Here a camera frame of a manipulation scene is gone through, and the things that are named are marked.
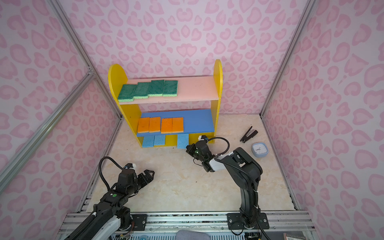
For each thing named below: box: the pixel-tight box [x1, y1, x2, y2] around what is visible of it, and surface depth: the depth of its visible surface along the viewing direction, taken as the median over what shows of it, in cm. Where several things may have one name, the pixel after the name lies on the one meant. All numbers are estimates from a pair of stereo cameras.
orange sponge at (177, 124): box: [172, 117, 184, 133], surface depth 97 cm
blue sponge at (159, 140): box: [153, 135, 166, 147], surface depth 105 cm
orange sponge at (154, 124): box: [149, 116, 161, 133], surface depth 95 cm
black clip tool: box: [240, 126, 258, 143], surface depth 108 cm
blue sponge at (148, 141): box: [142, 136, 155, 148], surface depth 103 cm
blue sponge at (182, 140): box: [177, 133, 189, 149], surface depth 97 cm
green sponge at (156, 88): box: [148, 79, 165, 97], surface depth 76 cm
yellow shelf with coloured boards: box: [108, 60, 224, 148], surface depth 94 cm
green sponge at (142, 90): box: [133, 82, 152, 99], surface depth 75 cm
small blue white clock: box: [252, 142, 269, 158], surface depth 99 cm
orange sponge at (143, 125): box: [137, 117, 150, 134], surface depth 95 cm
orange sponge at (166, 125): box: [161, 118, 173, 134], surface depth 95 cm
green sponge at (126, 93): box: [118, 84, 137, 103], surface depth 73 cm
